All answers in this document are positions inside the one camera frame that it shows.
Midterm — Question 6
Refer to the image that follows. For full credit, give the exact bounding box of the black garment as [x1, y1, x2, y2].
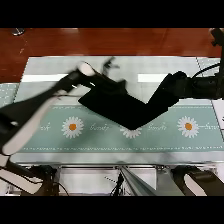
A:
[77, 71, 188, 131]

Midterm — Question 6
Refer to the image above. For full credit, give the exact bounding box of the silver frame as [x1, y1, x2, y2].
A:
[0, 161, 224, 197]

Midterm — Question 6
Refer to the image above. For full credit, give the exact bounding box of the black cable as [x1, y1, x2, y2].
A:
[192, 61, 222, 80]
[105, 171, 126, 197]

